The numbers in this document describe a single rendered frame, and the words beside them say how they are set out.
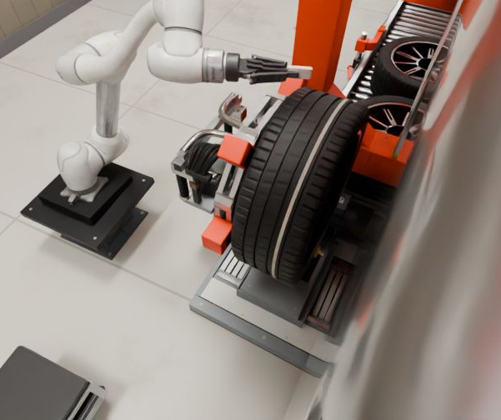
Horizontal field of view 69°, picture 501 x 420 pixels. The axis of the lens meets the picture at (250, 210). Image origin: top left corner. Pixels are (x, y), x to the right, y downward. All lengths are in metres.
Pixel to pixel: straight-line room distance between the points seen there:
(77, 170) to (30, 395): 0.96
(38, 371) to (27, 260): 0.87
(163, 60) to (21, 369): 1.29
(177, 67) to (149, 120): 1.95
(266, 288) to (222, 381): 0.48
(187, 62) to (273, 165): 0.35
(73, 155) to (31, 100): 1.64
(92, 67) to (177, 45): 0.41
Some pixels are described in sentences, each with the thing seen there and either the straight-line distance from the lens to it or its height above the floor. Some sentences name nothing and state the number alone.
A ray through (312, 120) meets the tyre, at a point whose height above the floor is 1.18.
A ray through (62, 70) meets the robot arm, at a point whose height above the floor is 1.11.
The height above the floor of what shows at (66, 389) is 0.34.
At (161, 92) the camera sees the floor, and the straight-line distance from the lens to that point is 3.24.
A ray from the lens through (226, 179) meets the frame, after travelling 1.12.
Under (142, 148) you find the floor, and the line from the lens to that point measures 2.76.
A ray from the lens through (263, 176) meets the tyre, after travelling 1.03.
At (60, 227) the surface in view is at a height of 0.30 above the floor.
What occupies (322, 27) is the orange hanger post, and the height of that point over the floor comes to 1.17.
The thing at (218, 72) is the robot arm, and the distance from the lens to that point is 1.05.
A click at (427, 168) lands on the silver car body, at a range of 0.38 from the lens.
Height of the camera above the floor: 1.86
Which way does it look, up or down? 54 degrees down
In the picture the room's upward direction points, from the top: 1 degrees clockwise
